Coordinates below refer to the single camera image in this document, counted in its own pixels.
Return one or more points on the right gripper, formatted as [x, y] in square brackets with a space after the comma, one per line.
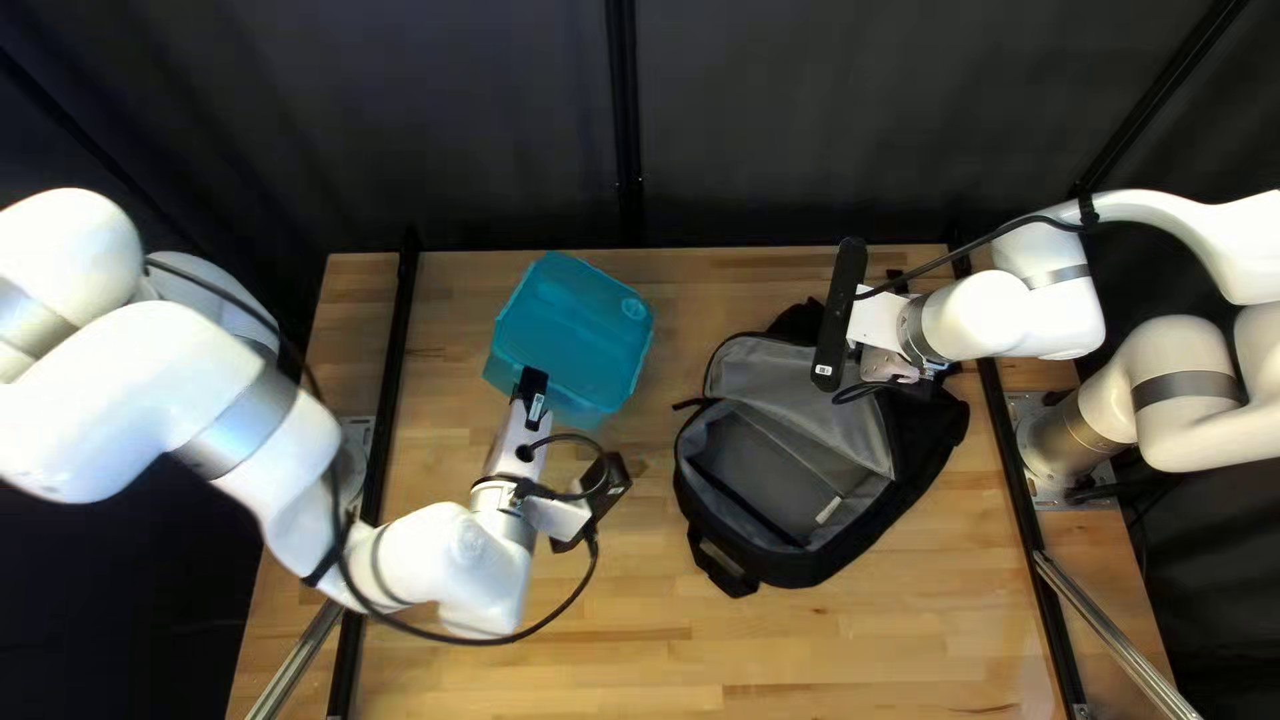
[880, 320]

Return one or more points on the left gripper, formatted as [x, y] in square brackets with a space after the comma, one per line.
[515, 465]

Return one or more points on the translucent teal lunch box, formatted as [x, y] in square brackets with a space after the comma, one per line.
[570, 330]

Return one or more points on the black backpack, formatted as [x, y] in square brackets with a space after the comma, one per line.
[800, 470]

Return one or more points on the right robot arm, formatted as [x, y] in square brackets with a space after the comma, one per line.
[1180, 400]

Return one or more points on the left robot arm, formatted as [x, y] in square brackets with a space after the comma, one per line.
[130, 400]

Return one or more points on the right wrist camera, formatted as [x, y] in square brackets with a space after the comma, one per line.
[840, 310]

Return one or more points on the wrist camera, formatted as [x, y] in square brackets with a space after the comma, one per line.
[840, 310]
[600, 485]

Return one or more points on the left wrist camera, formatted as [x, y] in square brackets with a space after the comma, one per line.
[600, 485]

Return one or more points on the black frame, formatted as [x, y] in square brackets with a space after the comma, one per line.
[622, 120]

